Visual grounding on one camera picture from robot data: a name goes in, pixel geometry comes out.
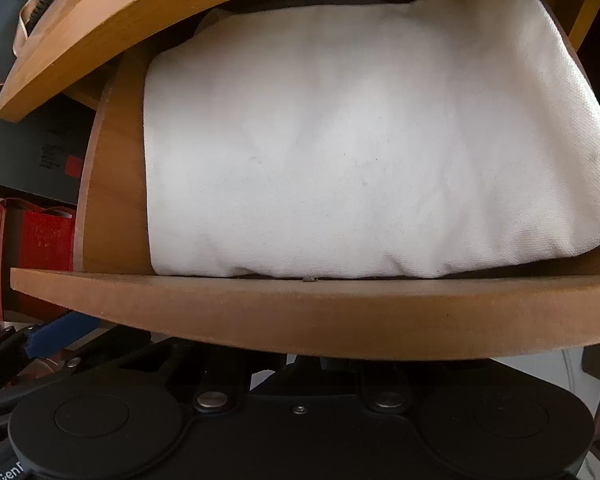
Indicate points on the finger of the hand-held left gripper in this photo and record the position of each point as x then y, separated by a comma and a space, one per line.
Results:
60, 332

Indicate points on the wooden drawer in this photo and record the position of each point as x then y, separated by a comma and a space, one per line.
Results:
280, 315

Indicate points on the red paper bag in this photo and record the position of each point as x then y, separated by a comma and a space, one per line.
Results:
45, 240

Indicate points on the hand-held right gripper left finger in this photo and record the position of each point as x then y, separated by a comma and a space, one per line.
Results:
190, 365

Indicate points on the white cloth bag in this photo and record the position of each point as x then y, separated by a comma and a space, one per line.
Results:
355, 135

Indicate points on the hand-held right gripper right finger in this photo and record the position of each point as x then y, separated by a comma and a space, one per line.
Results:
380, 377

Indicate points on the black paper bag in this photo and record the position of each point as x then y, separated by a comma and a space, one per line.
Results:
35, 125

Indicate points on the wooden nightstand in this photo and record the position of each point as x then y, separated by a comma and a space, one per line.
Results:
105, 25

